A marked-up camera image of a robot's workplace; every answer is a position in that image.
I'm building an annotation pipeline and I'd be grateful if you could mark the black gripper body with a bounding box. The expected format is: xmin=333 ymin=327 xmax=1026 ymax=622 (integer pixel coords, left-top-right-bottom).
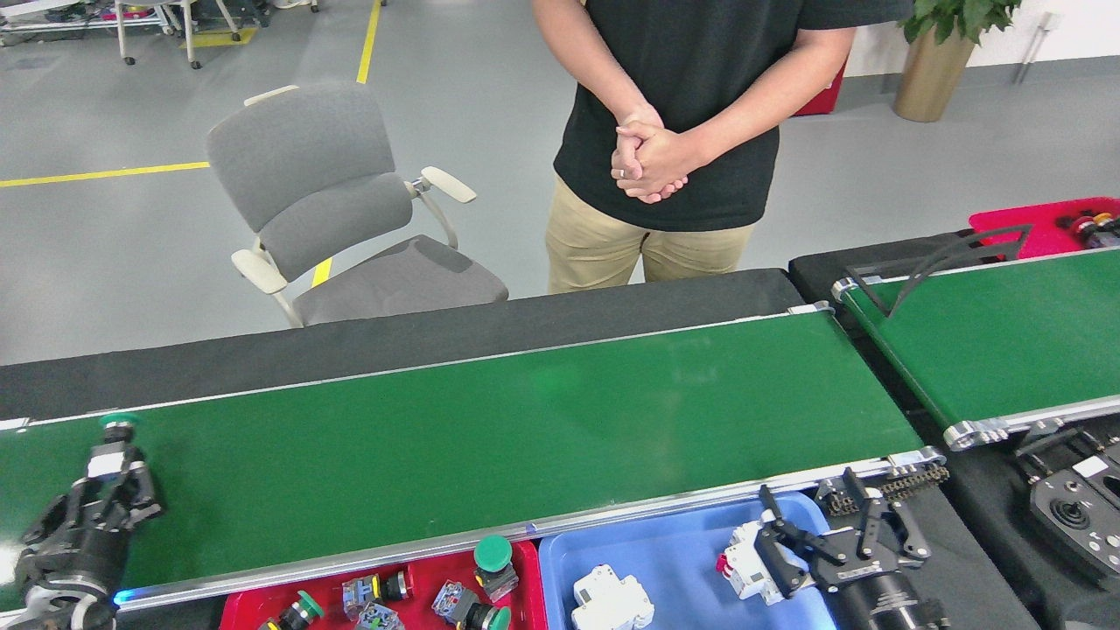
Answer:
xmin=17 ymin=525 xmax=132 ymax=600
xmin=822 ymin=560 xmax=950 ymax=630

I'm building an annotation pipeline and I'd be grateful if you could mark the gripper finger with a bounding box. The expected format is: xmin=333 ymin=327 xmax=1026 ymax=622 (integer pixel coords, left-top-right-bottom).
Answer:
xmin=109 ymin=451 xmax=165 ymax=539
xmin=754 ymin=488 xmax=845 ymax=598
xmin=48 ymin=455 xmax=110 ymax=535
xmin=844 ymin=470 xmax=930 ymax=565

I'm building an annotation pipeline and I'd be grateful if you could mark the white circuit breaker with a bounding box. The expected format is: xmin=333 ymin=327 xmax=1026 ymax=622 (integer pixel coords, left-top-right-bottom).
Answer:
xmin=571 ymin=564 xmax=655 ymax=630
xmin=716 ymin=521 xmax=788 ymax=606

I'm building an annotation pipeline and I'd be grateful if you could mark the blue plastic tray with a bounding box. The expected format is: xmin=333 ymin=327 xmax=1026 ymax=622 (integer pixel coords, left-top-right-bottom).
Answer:
xmin=538 ymin=492 xmax=841 ymax=630

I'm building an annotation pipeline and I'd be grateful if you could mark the short green conveyor belt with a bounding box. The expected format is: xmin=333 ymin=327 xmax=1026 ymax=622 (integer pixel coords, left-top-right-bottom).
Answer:
xmin=831 ymin=248 xmax=1120 ymax=452

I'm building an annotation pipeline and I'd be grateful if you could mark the red plastic tray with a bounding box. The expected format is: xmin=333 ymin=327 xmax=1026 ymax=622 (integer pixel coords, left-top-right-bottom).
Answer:
xmin=219 ymin=541 xmax=548 ymax=630

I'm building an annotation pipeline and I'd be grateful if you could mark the long green conveyor belt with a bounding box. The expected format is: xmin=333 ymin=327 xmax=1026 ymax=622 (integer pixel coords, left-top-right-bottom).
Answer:
xmin=0 ymin=300 xmax=948 ymax=613

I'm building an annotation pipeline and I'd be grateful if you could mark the person's left hand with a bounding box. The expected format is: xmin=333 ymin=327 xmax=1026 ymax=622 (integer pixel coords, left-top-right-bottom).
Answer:
xmin=628 ymin=122 xmax=692 ymax=204

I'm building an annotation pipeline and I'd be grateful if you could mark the person's right hand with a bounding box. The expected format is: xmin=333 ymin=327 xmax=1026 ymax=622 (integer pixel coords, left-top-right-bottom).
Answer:
xmin=610 ymin=109 xmax=659 ymax=195

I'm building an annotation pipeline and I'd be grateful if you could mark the black joystick controller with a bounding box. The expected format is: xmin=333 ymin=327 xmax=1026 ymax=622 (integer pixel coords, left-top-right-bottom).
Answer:
xmin=1028 ymin=455 xmax=1120 ymax=592

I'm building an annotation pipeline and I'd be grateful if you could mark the red plastic bin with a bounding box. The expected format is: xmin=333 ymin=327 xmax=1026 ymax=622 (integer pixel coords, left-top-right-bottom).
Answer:
xmin=969 ymin=197 xmax=1120 ymax=261

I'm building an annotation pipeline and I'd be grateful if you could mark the grey office chair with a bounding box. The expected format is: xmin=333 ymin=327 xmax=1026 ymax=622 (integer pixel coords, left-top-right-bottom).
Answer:
xmin=206 ymin=81 xmax=510 ymax=329

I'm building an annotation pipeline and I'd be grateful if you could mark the red fire extinguisher box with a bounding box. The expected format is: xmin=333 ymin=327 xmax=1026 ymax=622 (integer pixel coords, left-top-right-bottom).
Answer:
xmin=792 ymin=57 xmax=851 ymax=117

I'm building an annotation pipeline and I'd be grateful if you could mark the white wheeled stand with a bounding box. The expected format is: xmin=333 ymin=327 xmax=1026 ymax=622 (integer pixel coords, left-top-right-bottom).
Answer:
xmin=114 ymin=0 xmax=242 ymax=69

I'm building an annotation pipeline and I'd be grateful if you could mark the green plant in brass pot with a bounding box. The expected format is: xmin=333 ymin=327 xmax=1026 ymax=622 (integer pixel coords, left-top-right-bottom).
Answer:
xmin=892 ymin=0 xmax=1025 ymax=123

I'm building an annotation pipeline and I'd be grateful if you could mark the metal equipment cart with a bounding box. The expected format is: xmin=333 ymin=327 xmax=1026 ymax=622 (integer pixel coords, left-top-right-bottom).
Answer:
xmin=0 ymin=0 xmax=167 ymax=40

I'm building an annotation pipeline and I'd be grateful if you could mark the person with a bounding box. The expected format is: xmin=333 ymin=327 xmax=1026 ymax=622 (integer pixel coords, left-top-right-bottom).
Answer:
xmin=531 ymin=0 xmax=915 ymax=296

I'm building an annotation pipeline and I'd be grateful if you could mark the black drive chain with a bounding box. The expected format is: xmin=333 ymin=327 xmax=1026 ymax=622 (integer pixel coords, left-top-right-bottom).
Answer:
xmin=822 ymin=464 xmax=950 ymax=517

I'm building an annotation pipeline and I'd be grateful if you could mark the black guide frame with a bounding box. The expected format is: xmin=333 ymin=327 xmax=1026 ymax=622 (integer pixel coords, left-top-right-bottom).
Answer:
xmin=844 ymin=224 xmax=1033 ymax=318

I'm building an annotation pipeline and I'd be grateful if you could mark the white cable conduit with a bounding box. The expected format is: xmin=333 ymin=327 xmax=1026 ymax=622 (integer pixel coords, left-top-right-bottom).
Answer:
xmin=1015 ymin=10 xmax=1064 ymax=86

